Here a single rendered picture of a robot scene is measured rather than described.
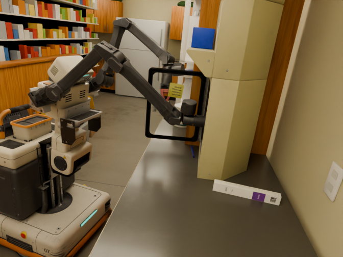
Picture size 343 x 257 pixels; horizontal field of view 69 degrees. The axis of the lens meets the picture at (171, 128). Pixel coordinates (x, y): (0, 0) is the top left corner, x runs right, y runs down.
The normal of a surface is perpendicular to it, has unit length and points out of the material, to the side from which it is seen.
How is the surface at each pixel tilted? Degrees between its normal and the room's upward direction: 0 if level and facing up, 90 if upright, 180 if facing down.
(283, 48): 90
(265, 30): 90
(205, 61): 90
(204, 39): 90
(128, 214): 0
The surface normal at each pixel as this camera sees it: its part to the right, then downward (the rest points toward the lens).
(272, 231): 0.09, -0.93
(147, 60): -0.13, 0.34
